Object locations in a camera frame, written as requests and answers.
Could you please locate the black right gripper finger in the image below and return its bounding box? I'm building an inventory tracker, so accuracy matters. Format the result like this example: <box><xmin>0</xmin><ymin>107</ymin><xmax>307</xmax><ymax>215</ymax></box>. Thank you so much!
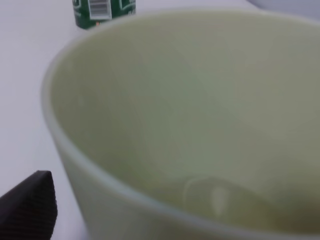
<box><xmin>0</xmin><ymin>170</ymin><xmax>58</xmax><ymax>240</ymax></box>

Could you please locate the pale yellow plastic cup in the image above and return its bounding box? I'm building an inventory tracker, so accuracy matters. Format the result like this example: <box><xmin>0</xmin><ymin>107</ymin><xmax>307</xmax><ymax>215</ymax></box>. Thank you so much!
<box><xmin>41</xmin><ymin>7</ymin><xmax>320</xmax><ymax>240</ymax></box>

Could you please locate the green label water bottle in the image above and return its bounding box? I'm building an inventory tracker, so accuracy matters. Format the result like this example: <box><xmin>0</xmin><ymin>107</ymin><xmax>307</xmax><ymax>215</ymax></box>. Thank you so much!
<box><xmin>72</xmin><ymin>0</ymin><xmax>136</xmax><ymax>30</ymax></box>

